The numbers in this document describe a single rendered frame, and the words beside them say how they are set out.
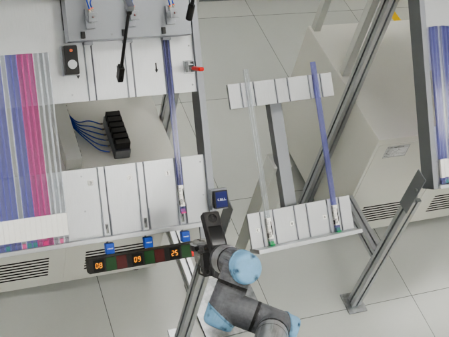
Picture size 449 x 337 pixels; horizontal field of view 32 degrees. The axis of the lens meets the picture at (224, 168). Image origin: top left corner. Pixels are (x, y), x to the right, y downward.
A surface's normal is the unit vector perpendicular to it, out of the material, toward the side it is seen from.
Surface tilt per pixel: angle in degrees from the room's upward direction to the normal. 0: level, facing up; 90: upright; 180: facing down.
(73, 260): 90
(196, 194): 45
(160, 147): 0
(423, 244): 0
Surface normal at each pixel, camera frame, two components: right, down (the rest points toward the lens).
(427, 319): 0.20, -0.67
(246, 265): 0.37, 0.04
